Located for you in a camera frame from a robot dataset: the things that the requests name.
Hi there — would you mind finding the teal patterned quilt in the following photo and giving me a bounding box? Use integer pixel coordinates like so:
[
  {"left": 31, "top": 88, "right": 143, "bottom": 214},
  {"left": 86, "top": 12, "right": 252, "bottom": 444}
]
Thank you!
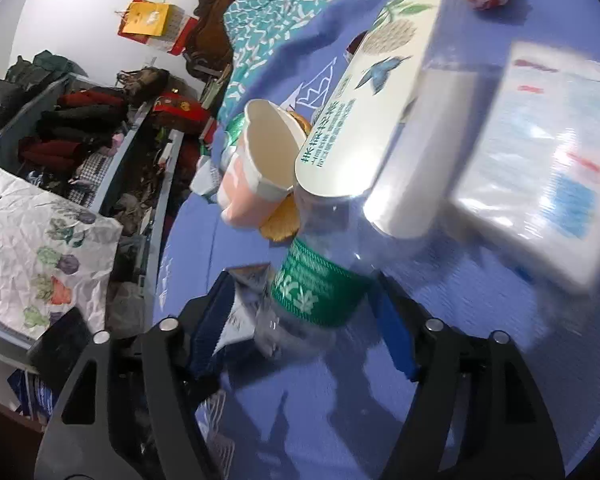
[{"left": 215, "top": 0, "right": 431, "bottom": 126}]

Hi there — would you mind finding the blue patterned bedsheet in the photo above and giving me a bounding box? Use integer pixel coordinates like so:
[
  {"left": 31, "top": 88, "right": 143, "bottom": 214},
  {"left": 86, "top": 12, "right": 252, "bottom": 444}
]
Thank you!
[{"left": 155, "top": 0, "right": 600, "bottom": 480}]

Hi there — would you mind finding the brown wooden headboard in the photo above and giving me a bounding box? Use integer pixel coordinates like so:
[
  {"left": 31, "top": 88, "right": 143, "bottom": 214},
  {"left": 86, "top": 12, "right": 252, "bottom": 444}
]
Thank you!
[{"left": 185, "top": 0, "right": 257, "bottom": 81}]

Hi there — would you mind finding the clear plastic bottle green label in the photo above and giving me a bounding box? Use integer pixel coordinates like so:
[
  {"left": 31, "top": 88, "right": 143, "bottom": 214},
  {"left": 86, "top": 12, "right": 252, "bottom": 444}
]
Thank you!
[{"left": 252, "top": 0, "right": 486, "bottom": 361}]

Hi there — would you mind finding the grey bin with clothes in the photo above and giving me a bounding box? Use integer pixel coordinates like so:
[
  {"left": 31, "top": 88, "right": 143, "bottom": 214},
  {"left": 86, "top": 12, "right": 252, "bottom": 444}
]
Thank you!
[{"left": 0, "top": 72, "right": 187, "bottom": 341}]

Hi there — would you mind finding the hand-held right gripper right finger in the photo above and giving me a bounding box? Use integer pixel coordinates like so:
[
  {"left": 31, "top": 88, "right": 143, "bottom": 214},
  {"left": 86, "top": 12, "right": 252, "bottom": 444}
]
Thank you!
[{"left": 370, "top": 272, "right": 568, "bottom": 480}]

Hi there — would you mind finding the small orange peel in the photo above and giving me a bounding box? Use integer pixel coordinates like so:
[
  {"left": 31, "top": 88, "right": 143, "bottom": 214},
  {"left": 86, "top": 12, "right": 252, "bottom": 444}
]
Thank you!
[{"left": 289, "top": 110, "right": 313, "bottom": 137}]

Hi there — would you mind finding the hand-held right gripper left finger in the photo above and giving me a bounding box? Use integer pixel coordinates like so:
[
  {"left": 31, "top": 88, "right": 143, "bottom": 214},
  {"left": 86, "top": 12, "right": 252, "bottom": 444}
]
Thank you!
[{"left": 32, "top": 270, "right": 241, "bottom": 480}]

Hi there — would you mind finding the black flat object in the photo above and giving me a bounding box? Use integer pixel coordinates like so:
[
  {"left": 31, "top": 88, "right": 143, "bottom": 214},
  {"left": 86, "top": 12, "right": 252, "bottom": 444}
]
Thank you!
[{"left": 27, "top": 307, "right": 97, "bottom": 392}]

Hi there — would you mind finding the large orange peel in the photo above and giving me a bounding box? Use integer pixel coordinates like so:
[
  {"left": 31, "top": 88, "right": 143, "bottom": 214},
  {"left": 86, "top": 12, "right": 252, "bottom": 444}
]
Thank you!
[{"left": 259, "top": 192, "right": 301, "bottom": 242}]

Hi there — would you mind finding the small silver foil wrapper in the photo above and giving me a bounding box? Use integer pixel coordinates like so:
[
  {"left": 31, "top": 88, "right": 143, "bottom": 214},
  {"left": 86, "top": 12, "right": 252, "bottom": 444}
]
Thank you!
[{"left": 215, "top": 262, "right": 273, "bottom": 353}]

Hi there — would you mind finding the yellow paper bag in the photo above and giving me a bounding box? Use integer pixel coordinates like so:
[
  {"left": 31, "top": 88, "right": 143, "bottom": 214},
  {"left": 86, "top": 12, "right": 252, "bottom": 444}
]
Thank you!
[{"left": 117, "top": 2, "right": 173, "bottom": 38}]

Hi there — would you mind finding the white tissue pack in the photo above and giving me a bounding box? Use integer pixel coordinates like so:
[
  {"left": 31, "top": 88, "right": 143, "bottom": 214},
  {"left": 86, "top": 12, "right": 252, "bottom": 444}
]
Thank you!
[{"left": 449, "top": 41, "right": 600, "bottom": 294}]

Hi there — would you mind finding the green drink can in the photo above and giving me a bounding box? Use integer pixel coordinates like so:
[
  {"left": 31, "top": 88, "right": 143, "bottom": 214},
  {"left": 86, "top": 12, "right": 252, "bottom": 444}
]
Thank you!
[{"left": 224, "top": 112, "right": 249, "bottom": 161}]

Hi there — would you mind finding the pink white paper cup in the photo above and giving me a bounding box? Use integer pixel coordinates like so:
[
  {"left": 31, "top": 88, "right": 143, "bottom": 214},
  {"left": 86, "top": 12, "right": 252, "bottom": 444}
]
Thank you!
[{"left": 217, "top": 100, "right": 308, "bottom": 231}]

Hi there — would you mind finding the small white carton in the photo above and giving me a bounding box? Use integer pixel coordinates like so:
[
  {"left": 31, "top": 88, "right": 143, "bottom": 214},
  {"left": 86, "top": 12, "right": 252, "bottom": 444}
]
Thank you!
[{"left": 190, "top": 157, "right": 227, "bottom": 202}]

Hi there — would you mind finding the floral print paper bag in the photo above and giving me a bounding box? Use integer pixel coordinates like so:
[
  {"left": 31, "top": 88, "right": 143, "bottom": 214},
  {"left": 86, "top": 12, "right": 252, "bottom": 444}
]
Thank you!
[{"left": 0, "top": 160, "right": 124, "bottom": 347}]

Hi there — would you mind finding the red white snack packet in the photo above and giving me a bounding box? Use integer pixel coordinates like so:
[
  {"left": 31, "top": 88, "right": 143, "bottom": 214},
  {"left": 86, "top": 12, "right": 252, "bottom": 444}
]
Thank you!
[{"left": 344, "top": 31, "right": 370, "bottom": 62}]

